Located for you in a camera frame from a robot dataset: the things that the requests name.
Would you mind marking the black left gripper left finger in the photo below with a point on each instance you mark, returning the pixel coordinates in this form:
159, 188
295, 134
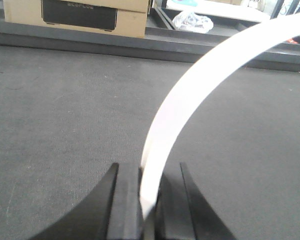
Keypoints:
111, 211

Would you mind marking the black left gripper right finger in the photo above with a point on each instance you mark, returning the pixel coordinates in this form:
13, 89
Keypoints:
183, 213

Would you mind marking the white curved pipe clamp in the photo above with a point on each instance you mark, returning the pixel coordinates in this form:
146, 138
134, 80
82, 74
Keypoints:
192, 89

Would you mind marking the crumpled clear plastic bag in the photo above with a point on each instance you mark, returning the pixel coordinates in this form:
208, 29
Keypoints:
191, 22

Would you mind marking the cardboard box with black print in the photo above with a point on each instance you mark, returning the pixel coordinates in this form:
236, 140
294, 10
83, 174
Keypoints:
125, 18

